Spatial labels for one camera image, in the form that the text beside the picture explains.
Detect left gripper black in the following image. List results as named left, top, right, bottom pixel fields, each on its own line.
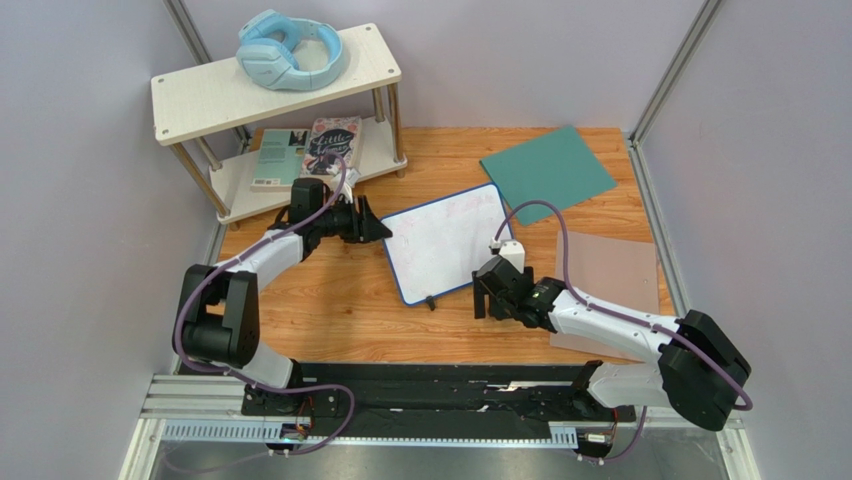
left=313, top=196, right=392, bottom=245

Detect blue framed whiteboard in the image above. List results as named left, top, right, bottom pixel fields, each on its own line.
left=381, top=182, right=513, bottom=307

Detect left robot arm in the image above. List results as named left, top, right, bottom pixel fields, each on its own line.
left=172, top=178, right=393, bottom=395

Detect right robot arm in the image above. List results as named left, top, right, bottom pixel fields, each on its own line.
left=472, top=255, right=752, bottom=431

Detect Little Women book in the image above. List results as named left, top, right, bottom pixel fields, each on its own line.
left=300, top=116, right=363, bottom=181

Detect teal paperback book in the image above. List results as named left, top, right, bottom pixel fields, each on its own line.
left=250, top=129, right=310, bottom=193

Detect pinkish beige mat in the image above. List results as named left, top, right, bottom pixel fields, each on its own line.
left=549, top=230, right=662, bottom=361

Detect teal green mat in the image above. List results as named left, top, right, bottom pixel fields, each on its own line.
left=480, top=126, right=617, bottom=210

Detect light blue headphones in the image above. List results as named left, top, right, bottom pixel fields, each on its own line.
left=235, top=9, right=348, bottom=91

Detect white two-tier shelf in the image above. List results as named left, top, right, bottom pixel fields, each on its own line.
left=151, top=23, right=408, bottom=225

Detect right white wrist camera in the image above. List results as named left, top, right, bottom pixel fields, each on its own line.
left=489, top=238, right=526, bottom=273

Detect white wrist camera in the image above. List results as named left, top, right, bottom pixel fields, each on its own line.
left=489, top=238, right=526, bottom=273
left=329, top=165, right=361, bottom=190

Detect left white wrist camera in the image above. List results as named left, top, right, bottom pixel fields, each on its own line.
left=329, top=165, right=361, bottom=190

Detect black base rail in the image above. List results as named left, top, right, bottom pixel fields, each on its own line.
left=178, top=359, right=637, bottom=442

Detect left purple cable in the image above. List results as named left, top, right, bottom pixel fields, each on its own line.
left=172, top=152, right=357, bottom=457

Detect purple cable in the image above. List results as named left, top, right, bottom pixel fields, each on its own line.
left=172, top=152, right=357, bottom=457
left=491, top=199, right=755, bottom=464

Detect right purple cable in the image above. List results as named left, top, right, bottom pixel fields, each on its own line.
left=491, top=199, right=755, bottom=464

